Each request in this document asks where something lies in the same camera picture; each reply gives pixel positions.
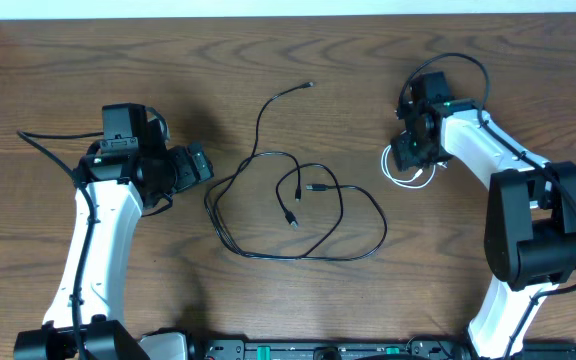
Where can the black mounting rail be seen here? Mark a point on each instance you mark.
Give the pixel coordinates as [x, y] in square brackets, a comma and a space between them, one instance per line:
[328, 350]

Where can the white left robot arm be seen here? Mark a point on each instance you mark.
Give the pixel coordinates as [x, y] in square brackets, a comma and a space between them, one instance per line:
[126, 174]

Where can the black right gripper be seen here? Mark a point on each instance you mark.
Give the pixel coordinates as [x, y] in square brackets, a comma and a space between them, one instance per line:
[405, 156]

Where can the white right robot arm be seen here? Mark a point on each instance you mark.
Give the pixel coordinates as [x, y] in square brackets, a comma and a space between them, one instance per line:
[530, 227]

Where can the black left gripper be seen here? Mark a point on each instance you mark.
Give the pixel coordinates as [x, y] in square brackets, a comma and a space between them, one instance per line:
[189, 174]

